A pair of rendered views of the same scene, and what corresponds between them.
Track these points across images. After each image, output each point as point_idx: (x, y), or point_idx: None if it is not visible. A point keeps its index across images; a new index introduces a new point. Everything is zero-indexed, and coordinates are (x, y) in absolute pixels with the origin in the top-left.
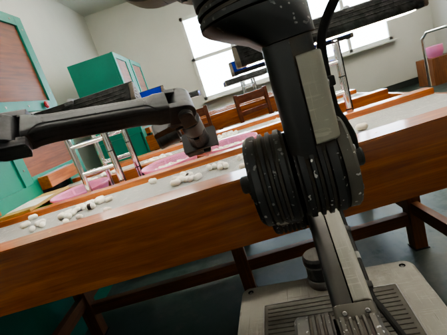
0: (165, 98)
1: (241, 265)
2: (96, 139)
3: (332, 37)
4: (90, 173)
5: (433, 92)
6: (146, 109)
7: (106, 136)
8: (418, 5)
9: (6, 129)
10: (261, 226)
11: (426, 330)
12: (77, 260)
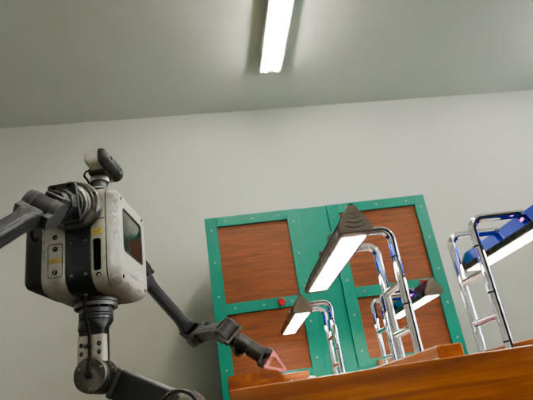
0: (219, 324)
1: None
2: (331, 336)
3: (324, 269)
4: (334, 366)
5: (437, 355)
6: (211, 330)
7: (335, 334)
8: (336, 235)
9: (193, 332)
10: None
11: None
12: None
